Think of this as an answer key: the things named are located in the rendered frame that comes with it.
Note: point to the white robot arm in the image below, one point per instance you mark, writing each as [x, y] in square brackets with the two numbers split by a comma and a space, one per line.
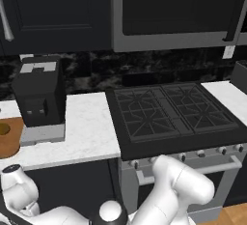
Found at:
[180, 187]

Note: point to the wooden cutting board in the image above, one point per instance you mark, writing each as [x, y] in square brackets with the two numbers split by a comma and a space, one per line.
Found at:
[11, 142]

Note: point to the yellow-green avocado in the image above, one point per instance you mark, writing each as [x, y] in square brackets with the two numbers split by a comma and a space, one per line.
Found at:
[3, 129]

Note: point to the black gas hob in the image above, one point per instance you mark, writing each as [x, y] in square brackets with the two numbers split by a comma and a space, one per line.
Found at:
[173, 113]

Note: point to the grey oven knob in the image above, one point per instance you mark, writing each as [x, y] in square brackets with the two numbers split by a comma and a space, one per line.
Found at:
[182, 156]
[222, 150]
[238, 147]
[152, 160]
[201, 153]
[133, 163]

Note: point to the grey microwave oven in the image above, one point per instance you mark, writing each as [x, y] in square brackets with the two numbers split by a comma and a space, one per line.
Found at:
[173, 43]

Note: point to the black coffee machine grey base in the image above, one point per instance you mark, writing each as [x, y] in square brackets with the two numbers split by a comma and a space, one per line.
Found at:
[40, 93]

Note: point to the grey oven front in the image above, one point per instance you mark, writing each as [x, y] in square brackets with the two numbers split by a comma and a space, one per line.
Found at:
[128, 187]

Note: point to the black lower cupboard door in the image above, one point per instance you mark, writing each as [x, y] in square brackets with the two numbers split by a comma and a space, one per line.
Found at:
[74, 183]

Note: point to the black cupboard door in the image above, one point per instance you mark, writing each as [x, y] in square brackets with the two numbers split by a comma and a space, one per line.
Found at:
[74, 183]
[58, 10]

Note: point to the black upper cupboard door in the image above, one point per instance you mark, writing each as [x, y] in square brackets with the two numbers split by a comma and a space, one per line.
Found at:
[58, 10]

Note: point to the dark grey appliance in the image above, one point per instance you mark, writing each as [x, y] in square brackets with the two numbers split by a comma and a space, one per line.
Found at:
[239, 76]

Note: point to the black lower cupboard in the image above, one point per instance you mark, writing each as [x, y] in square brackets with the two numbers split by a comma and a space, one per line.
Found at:
[238, 187]

